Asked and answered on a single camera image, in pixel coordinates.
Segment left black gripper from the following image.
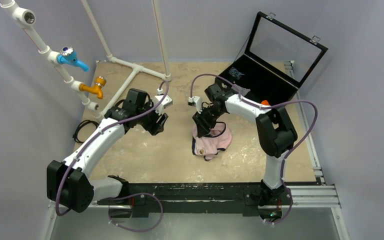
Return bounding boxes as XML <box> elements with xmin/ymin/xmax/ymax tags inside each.
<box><xmin>135</xmin><ymin>100</ymin><xmax>167</xmax><ymax>135</ymax></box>

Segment pink underwear navy trim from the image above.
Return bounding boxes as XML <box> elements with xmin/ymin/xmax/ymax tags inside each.
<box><xmin>191</xmin><ymin>121</ymin><xmax>233</xmax><ymax>161</ymax></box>

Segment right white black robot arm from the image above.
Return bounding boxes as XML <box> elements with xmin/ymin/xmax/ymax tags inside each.
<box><xmin>187</xmin><ymin>83</ymin><xmax>298</xmax><ymax>204</ymax></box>

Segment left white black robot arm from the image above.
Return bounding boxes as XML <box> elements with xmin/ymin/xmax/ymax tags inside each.
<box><xmin>46</xmin><ymin>88</ymin><xmax>173</xmax><ymax>213</ymax></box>

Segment grey striped rolled sock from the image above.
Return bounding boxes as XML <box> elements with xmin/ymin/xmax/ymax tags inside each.
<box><xmin>231</xmin><ymin>84</ymin><xmax>251</xmax><ymax>96</ymax></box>

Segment dark patterned rolled sock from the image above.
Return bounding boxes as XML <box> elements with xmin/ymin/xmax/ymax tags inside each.
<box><xmin>228</xmin><ymin>67</ymin><xmax>245</xmax><ymax>80</ymax></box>

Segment orange rolled cloth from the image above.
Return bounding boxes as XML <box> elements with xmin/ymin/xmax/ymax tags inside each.
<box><xmin>261</xmin><ymin>100</ymin><xmax>270</xmax><ymax>106</ymax></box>

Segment orange faucet tap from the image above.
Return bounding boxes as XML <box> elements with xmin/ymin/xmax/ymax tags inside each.
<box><xmin>78</xmin><ymin>76</ymin><xmax>107</xmax><ymax>100</ymax></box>

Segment black box with glass lid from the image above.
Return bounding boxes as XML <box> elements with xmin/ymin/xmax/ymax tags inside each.
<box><xmin>215</xmin><ymin>11</ymin><xmax>328</xmax><ymax>105</ymax></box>

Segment blue faucet tap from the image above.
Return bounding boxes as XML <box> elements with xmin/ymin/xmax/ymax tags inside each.
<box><xmin>56</xmin><ymin>46</ymin><xmax>90</xmax><ymax>72</ymax></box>

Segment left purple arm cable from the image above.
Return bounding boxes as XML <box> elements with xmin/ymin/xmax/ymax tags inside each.
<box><xmin>55</xmin><ymin>80</ymin><xmax>170</xmax><ymax>217</ymax></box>

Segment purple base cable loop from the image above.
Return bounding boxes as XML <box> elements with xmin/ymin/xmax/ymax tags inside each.
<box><xmin>108</xmin><ymin>192</ymin><xmax>164</xmax><ymax>233</ymax></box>

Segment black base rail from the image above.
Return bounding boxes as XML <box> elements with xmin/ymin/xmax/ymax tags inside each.
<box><xmin>97</xmin><ymin>181</ymin><xmax>294</xmax><ymax>220</ymax></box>

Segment coiled black cable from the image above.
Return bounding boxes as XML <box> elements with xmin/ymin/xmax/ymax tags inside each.
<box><xmin>72</xmin><ymin>119</ymin><xmax>100</xmax><ymax>144</ymax></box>

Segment aluminium frame rails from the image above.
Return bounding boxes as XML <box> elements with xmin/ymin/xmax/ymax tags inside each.
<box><xmin>39</xmin><ymin>61</ymin><xmax>350</xmax><ymax>240</ymax></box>

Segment white PVC pipe frame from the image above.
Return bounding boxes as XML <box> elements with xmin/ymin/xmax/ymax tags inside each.
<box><xmin>0</xmin><ymin>0</ymin><xmax>172</xmax><ymax>120</ymax></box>

